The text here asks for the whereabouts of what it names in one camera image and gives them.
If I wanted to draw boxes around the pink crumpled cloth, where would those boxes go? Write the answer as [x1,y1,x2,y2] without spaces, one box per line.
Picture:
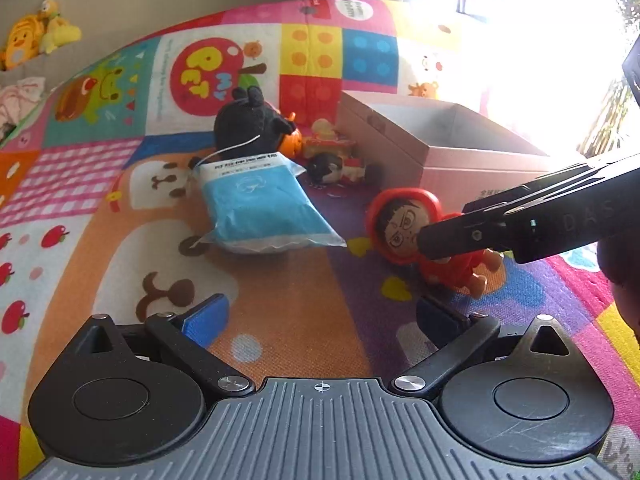
[0,77,49,128]

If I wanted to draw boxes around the blue and white packet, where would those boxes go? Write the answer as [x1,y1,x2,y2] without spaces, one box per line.
[192,150,348,256]

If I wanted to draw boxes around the black and white small toy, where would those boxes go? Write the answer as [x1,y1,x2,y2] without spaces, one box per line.
[306,154,346,187]

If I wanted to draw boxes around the pink cardboard box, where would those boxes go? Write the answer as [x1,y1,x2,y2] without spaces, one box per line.
[336,90,571,211]

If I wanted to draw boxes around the orange and yellow plush toy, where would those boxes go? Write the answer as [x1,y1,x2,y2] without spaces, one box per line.
[0,12,47,72]

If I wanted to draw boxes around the yellow and pink toy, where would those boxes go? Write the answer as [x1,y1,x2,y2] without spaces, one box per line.
[304,118,357,161]

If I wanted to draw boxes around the red hooded doll figure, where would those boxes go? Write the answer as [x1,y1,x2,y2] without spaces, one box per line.
[365,187,506,304]

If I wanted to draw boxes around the black plush toy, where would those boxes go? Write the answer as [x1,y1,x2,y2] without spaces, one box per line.
[214,86,297,162]

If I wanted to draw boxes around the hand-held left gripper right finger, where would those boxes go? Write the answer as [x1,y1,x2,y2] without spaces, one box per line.
[391,296,576,402]

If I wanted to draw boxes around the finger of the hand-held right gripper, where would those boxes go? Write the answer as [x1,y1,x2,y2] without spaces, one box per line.
[416,211,512,262]
[461,181,532,216]

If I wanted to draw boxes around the red and white small toy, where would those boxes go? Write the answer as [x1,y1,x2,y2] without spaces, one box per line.
[343,157,369,184]

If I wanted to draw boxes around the orange pumpkin toy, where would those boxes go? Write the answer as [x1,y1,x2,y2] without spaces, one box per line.
[277,112,304,159]

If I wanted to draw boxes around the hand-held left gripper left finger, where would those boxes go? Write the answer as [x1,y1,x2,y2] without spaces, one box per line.
[75,294,257,400]

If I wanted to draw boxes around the person's right hand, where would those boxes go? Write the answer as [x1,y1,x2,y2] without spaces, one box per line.
[596,239,640,342]

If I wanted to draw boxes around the colourful printed play mat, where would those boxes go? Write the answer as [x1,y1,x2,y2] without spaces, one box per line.
[0,0,640,480]

